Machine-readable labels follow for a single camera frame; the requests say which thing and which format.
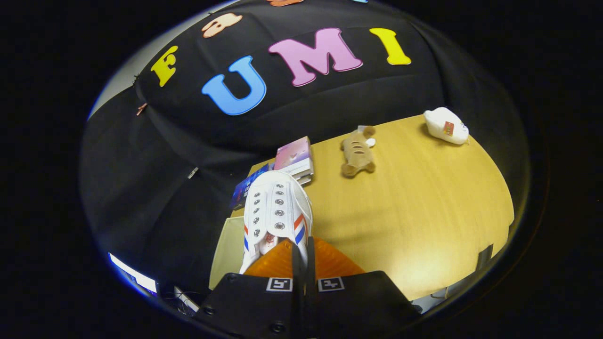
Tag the green fabric storage box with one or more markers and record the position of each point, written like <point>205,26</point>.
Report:
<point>228,254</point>

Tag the copper cloth clip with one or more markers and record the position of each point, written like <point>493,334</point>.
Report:
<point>141,109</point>

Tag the silver cloth clip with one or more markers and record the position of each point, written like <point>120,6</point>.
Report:
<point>193,173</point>

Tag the lit computer monitor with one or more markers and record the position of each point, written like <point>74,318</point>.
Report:
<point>134,278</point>

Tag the pink cover book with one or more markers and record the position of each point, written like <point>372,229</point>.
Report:
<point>293,153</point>

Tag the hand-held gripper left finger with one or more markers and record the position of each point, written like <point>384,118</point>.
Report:
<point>264,306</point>

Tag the brown plush toy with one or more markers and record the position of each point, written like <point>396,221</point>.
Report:
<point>357,153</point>

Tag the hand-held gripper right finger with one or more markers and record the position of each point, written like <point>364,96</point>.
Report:
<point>348,306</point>

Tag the white canvas shoe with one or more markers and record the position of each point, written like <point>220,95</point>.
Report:
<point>278,207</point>

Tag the black table edge bracket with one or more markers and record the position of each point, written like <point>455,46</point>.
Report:
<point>485,258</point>

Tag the dark blue book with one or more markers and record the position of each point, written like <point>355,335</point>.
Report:
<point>247,186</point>

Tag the white pouch with red label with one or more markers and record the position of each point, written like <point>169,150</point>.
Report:
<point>445,126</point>

